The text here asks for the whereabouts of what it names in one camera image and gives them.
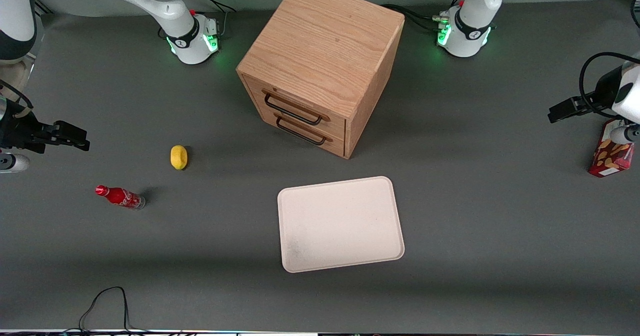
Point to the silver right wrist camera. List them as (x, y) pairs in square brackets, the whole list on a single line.
[(12, 162)]

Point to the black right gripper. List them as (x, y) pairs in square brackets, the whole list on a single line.
[(15, 127)]

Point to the yellow lemon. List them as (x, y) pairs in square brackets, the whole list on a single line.
[(178, 157)]

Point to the wooden drawer front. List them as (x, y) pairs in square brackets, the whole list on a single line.
[(305, 103), (330, 145)]

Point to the red cookie box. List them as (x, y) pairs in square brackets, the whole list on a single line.
[(611, 158)]

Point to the red cola bottle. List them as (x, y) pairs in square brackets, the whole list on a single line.
[(120, 196)]

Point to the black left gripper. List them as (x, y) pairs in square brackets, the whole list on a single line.
[(603, 90)]

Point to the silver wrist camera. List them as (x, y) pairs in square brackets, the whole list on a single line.
[(12, 162), (625, 134)]

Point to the wooden drawer cabinet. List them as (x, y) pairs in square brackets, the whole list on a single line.
[(325, 40)]

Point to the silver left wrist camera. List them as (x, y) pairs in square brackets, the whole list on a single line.
[(625, 134)]

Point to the cream rectangular tray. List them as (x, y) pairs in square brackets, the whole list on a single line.
[(340, 223)]

